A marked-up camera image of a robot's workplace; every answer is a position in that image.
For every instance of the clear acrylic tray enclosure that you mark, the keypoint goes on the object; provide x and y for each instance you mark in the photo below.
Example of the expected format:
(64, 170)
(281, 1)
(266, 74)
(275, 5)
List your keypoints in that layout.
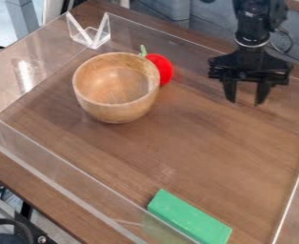
(225, 155)

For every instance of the black metal table bracket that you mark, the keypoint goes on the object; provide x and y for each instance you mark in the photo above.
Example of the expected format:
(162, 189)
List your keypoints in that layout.
(28, 231)

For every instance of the green rectangular block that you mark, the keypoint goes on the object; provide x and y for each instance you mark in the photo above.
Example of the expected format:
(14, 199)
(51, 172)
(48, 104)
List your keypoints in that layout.
(190, 220)

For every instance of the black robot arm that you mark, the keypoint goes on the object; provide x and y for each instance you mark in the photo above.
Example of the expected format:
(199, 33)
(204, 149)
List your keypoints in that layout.
(259, 18)

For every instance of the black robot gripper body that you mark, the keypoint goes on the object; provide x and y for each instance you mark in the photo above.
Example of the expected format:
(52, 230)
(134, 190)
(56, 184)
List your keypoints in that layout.
(250, 65)

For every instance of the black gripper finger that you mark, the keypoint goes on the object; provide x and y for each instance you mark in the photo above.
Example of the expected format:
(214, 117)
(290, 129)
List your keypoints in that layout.
(263, 91)
(230, 89)

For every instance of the wooden bowl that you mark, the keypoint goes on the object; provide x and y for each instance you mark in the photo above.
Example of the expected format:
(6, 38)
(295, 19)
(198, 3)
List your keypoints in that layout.
(116, 85)

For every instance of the red plush strawberry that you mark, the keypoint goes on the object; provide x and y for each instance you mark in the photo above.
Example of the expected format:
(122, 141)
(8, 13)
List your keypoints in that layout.
(163, 64)

